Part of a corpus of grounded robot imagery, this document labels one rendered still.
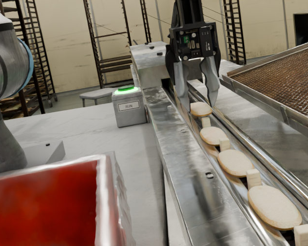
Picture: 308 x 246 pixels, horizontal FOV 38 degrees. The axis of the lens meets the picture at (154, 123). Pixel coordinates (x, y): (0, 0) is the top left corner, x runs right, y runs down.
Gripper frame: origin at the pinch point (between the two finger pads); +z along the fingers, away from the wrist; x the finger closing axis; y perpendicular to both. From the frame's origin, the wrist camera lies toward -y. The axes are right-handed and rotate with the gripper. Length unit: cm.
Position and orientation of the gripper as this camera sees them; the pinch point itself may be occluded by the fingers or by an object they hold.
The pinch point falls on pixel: (199, 101)
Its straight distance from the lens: 81.3
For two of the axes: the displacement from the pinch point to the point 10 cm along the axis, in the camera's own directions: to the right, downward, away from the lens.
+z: 1.7, 9.6, 2.3
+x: 9.8, -1.8, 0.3
